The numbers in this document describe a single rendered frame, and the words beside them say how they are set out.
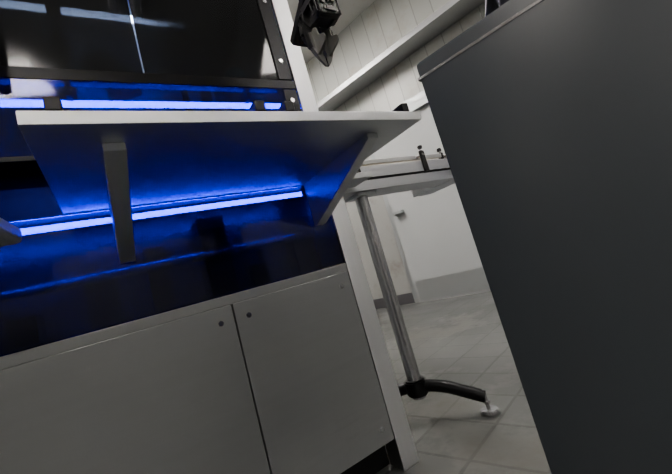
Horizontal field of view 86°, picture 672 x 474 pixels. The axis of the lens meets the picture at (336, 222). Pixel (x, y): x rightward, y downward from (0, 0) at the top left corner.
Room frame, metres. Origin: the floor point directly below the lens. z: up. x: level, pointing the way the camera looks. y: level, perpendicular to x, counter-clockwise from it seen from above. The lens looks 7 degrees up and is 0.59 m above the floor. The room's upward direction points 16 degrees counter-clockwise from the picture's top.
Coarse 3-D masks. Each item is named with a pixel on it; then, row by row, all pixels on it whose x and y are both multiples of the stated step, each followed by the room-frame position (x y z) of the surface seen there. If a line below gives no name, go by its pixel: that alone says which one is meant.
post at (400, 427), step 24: (288, 24) 1.12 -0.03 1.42; (288, 48) 1.11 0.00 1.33; (312, 96) 1.13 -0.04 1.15; (336, 216) 1.11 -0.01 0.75; (360, 264) 1.13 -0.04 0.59; (360, 288) 1.11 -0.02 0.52; (360, 312) 1.10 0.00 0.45; (384, 360) 1.12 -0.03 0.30; (384, 384) 1.11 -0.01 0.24; (408, 432) 1.13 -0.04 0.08; (408, 456) 1.11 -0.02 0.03
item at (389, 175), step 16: (368, 160) 1.38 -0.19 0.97; (384, 160) 1.42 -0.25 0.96; (400, 160) 1.47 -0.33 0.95; (416, 160) 1.61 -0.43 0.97; (432, 160) 1.53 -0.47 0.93; (384, 176) 1.38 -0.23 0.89; (400, 176) 1.42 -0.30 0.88; (416, 176) 1.47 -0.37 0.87; (432, 176) 1.52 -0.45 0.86; (448, 176) 1.57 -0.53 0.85; (352, 192) 1.29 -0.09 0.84; (384, 192) 1.47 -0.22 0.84
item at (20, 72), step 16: (80, 80) 0.79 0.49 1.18; (96, 80) 0.81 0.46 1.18; (112, 80) 0.82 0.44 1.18; (128, 80) 0.84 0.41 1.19; (144, 80) 0.86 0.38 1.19; (160, 80) 0.88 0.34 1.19; (176, 80) 0.91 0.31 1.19; (192, 80) 0.93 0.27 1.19; (208, 80) 0.95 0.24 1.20; (224, 80) 0.98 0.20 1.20; (240, 80) 1.00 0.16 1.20; (256, 80) 1.03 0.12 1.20; (272, 80) 1.06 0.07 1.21; (0, 160) 0.70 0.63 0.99; (16, 160) 0.71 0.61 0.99; (32, 160) 0.73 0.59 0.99
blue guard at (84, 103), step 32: (0, 96) 0.71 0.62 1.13; (32, 96) 0.74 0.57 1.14; (64, 96) 0.77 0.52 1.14; (96, 96) 0.80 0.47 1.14; (128, 96) 0.84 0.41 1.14; (160, 96) 0.88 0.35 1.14; (192, 96) 0.92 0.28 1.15; (224, 96) 0.97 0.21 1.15; (256, 96) 1.02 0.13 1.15; (0, 128) 0.70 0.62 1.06
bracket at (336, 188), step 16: (368, 144) 0.80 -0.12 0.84; (336, 160) 0.89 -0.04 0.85; (352, 160) 0.84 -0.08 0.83; (320, 176) 0.97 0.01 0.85; (336, 176) 0.91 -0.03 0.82; (352, 176) 0.89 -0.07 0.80; (320, 192) 0.99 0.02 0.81; (336, 192) 0.93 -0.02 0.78; (320, 208) 1.01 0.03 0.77; (320, 224) 1.06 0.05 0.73
